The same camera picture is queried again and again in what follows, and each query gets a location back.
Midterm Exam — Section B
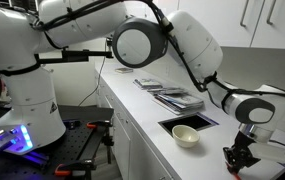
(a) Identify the black perforated robot table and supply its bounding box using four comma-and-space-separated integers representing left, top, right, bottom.
0, 104, 115, 180

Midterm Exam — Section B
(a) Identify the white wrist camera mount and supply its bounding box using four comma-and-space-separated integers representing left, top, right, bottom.
247, 142, 285, 167

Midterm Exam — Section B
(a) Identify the thin black camera cable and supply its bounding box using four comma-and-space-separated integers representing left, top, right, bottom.
78, 49, 109, 107

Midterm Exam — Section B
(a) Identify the white lower cabinet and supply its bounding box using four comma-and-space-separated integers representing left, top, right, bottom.
94, 70, 175, 180

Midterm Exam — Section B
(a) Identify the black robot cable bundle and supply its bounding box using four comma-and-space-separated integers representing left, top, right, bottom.
0, 0, 285, 152

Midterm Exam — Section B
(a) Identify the metal cabinet handle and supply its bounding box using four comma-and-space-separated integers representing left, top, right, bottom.
266, 0, 278, 26
239, 0, 251, 29

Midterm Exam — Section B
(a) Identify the small flat book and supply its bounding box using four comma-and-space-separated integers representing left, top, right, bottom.
114, 67, 134, 75

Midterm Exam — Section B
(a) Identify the large stack of magazines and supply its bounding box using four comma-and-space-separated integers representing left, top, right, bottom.
152, 87, 206, 116

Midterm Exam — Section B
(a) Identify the orange handled clamp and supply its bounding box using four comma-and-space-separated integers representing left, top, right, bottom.
54, 159, 95, 180
85, 119, 115, 165

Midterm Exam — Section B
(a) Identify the cream ceramic bowl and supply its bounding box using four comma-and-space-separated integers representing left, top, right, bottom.
171, 124, 201, 149

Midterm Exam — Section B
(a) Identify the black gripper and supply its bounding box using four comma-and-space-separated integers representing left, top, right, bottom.
222, 131, 262, 175

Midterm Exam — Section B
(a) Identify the small stack of magazines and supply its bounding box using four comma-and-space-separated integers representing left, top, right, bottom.
132, 78, 164, 91

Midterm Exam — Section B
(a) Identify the black square counter recess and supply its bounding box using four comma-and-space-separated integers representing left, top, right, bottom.
158, 112, 220, 136

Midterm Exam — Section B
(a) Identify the white upper cabinet door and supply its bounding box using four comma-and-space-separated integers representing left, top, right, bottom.
250, 0, 285, 51
177, 0, 267, 48

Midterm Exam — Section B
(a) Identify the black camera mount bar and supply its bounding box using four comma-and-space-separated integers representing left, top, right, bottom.
35, 48, 115, 66

